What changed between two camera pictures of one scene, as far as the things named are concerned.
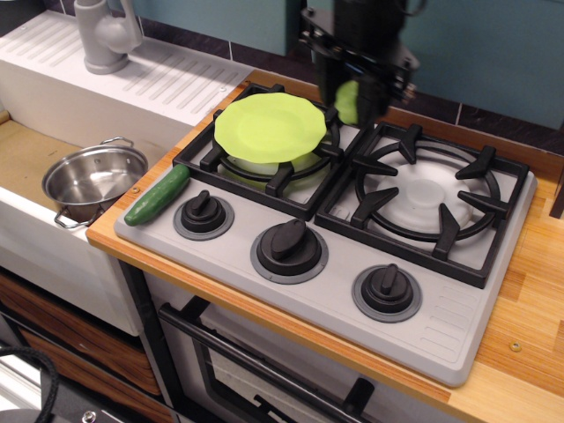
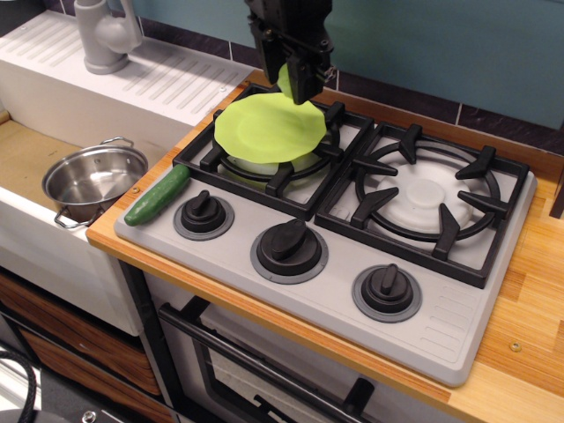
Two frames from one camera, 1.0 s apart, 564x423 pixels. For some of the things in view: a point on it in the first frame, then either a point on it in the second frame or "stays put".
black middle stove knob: x=289 y=254 stays put
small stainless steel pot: x=82 y=181 stays put
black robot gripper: x=362 y=36 to x=294 y=34
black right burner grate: x=439 y=200 stays put
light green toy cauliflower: x=346 y=101 to x=284 y=81
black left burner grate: x=275 y=143 stays put
